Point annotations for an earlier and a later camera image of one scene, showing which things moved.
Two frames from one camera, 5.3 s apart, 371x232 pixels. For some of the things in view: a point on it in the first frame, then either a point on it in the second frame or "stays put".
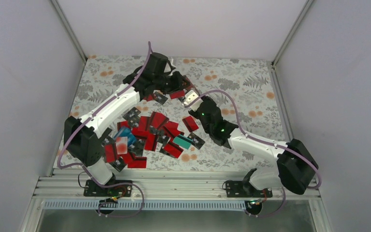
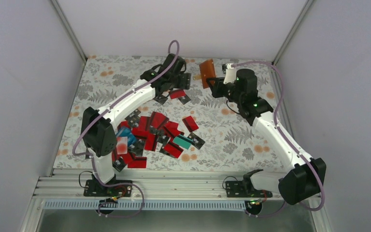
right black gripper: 206,98 to 215,90
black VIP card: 160,98 stays put
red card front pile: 172,150 stays put
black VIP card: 119,164 stays put
